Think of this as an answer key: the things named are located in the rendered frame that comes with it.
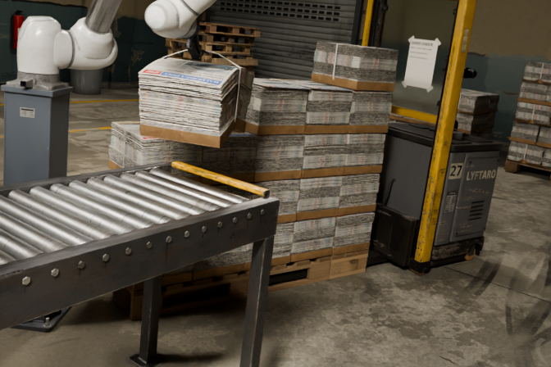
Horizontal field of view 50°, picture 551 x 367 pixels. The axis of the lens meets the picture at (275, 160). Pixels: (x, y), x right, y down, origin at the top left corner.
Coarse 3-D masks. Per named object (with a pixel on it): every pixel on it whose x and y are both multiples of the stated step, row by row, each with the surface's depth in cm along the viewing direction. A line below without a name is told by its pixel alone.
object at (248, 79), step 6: (246, 72) 212; (246, 78) 215; (252, 78) 222; (246, 84) 215; (252, 84) 224; (240, 90) 210; (246, 90) 217; (240, 96) 211; (246, 96) 219; (240, 102) 215; (246, 102) 221; (240, 108) 216; (246, 108) 224; (240, 114) 217; (234, 132) 220; (240, 132) 221
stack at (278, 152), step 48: (144, 144) 243; (192, 144) 257; (240, 144) 272; (288, 144) 289; (336, 144) 308; (240, 192) 278; (288, 192) 295; (336, 192) 316; (288, 240) 303; (192, 288) 275; (240, 288) 293
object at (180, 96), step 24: (144, 72) 190; (168, 72) 191; (192, 72) 193; (216, 72) 195; (144, 96) 194; (168, 96) 191; (192, 96) 189; (216, 96) 187; (144, 120) 198; (168, 120) 196; (192, 120) 194; (216, 120) 192
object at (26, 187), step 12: (120, 168) 203; (132, 168) 205; (144, 168) 207; (168, 168) 215; (48, 180) 180; (60, 180) 181; (72, 180) 183; (84, 180) 187; (0, 192) 165; (24, 192) 171
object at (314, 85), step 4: (276, 80) 310; (280, 80) 308; (284, 80) 311; (288, 80) 314; (292, 80) 318; (296, 80) 321; (300, 80) 324; (304, 80) 328; (296, 84) 297; (300, 84) 298; (304, 84) 302; (308, 84) 305; (312, 84) 308; (316, 84) 310; (320, 84) 312; (324, 84) 315; (312, 88) 287; (316, 88) 288; (320, 88) 289; (324, 88) 291; (328, 88) 294; (332, 88) 297; (336, 88) 300; (340, 88) 303; (344, 88) 306
